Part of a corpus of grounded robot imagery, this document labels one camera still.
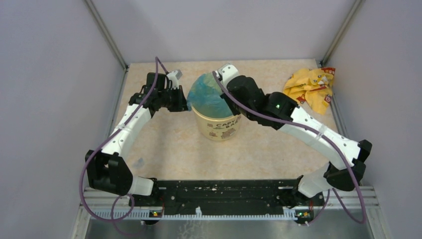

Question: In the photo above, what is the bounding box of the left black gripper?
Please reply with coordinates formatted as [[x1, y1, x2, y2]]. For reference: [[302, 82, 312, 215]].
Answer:
[[158, 85, 191, 112]]

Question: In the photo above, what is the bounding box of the blue plastic trash bag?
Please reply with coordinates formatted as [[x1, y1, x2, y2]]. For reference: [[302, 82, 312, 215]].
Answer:
[[187, 72, 233, 119]]

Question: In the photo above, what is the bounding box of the yellow capybara trash bin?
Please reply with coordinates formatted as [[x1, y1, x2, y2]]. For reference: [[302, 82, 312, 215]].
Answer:
[[192, 107, 242, 141]]

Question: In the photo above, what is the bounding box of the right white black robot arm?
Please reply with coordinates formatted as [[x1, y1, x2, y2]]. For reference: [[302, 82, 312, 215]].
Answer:
[[216, 75, 372, 205]]

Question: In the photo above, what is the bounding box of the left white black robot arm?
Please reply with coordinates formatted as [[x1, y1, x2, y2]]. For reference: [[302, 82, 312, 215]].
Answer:
[[86, 70, 188, 206]]

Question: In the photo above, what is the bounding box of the yellow crumpled snack bag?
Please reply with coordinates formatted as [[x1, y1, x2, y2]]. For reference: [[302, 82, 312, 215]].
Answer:
[[283, 67, 336, 115]]

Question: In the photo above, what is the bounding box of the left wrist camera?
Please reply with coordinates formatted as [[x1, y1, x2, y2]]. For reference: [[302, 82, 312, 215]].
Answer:
[[166, 70, 183, 90]]

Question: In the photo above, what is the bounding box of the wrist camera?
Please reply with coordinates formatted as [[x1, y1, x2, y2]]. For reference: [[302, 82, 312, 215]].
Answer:
[[166, 70, 183, 90], [217, 63, 240, 87]]

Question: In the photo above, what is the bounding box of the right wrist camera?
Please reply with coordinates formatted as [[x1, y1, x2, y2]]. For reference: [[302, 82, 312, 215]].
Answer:
[[217, 63, 240, 87]]

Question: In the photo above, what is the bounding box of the white slotted cable duct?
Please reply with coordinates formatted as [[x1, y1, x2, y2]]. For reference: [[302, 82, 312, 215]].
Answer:
[[91, 206, 298, 221]]

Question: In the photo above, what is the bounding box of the left aluminium frame post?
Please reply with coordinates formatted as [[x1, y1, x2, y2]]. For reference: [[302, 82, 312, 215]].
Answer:
[[83, 0, 128, 72]]

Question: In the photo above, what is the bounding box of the aluminium frame post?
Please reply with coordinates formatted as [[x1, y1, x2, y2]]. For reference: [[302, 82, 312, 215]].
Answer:
[[83, 0, 128, 72], [319, 0, 365, 67]]

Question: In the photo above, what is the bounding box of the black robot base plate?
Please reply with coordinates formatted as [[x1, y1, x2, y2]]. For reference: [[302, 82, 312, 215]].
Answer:
[[130, 179, 324, 216]]

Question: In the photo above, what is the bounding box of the right aluminium frame post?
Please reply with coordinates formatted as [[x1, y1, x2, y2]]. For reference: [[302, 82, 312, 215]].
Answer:
[[319, 0, 365, 67]]

